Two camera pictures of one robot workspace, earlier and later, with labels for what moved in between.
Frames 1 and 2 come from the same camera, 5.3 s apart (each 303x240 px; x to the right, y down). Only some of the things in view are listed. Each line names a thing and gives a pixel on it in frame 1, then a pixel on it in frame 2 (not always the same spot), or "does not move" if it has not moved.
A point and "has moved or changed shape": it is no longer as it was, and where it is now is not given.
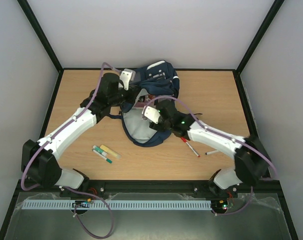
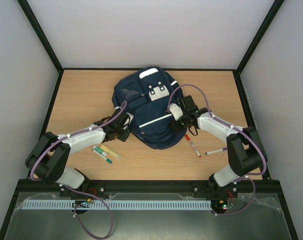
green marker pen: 101,151 does not move
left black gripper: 134,90 -> 124,136
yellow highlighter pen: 110,151 does not move
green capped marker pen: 102,156 does not move
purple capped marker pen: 211,152 does not move
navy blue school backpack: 158,81 has moved or changed shape
